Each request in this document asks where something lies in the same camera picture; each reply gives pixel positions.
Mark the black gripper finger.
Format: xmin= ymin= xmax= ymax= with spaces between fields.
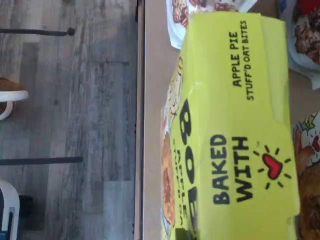
xmin=175 ymin=221 xmax=200 ymax=240

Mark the green Bobo's apple pie box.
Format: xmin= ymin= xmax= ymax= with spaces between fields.
xmin=159 ymin=12 xmax=302 ymax=240
xmin=291 ymin=112 xmax=320 ymax=240

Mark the black metal bar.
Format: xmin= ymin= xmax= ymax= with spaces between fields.
xmin=0 ymin=26 xmax=76 ymax=39
xmin=0 ymin=156 xmax=84 ymax=166

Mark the white and blue object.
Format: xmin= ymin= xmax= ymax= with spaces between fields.
xmin=0 ymin=179 xmax=21 ymax=240

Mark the white Purely Elizabeth granola bag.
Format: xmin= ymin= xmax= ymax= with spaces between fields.
xmin=277 ymin=0 xmax=320 ymax=90
xmin=188 ymin=0 xmax=259 ymax=14
xmin=166 ymin=0 xmax=196 ymax=50

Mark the brown and white shoe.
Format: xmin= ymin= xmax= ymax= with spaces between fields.
xmin=0 ymin=76 xmax=30 ymax=121

